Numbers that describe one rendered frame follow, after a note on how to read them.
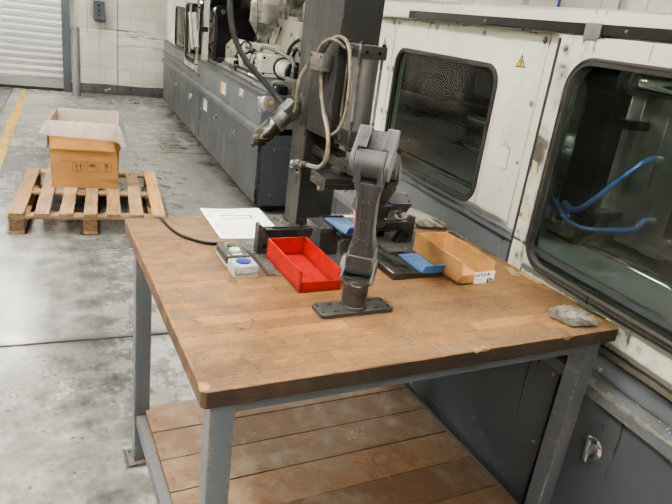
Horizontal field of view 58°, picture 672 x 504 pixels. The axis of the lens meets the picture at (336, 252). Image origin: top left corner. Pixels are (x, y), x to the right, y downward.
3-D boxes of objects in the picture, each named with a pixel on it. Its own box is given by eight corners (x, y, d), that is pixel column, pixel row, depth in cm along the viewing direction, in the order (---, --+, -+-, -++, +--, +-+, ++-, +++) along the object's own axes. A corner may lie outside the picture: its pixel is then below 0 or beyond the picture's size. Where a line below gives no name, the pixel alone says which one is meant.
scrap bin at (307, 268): (298, 293, 156) (301, 272, 154) (265, 257, 176) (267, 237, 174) (340, 290, 161) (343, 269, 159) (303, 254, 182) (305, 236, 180)
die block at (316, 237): (317, 255, 183) (320, 232, 180) (304, 243, 191) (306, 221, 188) (374, 252, 192) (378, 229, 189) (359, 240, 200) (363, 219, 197)
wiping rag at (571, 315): (535, 313, 166) (571, 330, 155) (537, 303, 165) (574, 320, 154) (571, 308, 172) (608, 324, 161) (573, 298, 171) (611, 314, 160)
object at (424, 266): (424, 275, 173) (426, 265, 172) (397, 255, 186) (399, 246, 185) (444, 274, 176) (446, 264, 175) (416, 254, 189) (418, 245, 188)
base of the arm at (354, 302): (313, 277, 147) (325, 289, 141) (384, 271, 156) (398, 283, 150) (310, 306, 150) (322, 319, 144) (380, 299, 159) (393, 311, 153)
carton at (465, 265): (458, 288, 175) (463, 262, 172) (411, 255, 195) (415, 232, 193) (492, 284, 181) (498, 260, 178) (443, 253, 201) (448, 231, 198)
